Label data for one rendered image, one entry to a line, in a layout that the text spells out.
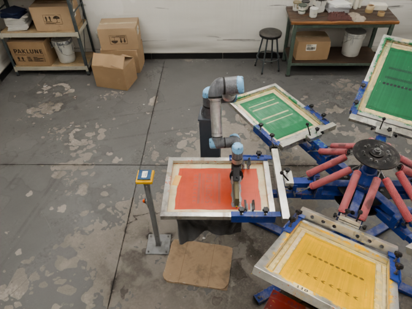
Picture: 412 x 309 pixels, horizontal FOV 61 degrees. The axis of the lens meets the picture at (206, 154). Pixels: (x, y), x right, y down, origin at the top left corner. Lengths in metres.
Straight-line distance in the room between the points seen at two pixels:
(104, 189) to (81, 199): 0.26
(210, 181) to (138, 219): 1.27
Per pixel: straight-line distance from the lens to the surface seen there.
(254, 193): 2.62
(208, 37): 6.11
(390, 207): 2.71
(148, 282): 3.34
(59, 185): 4.31
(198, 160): 2.80
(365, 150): 2.61
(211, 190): 2.62
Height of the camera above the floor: 2.93
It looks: 43 degrees down
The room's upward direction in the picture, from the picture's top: 2 degrees counter-clockwise
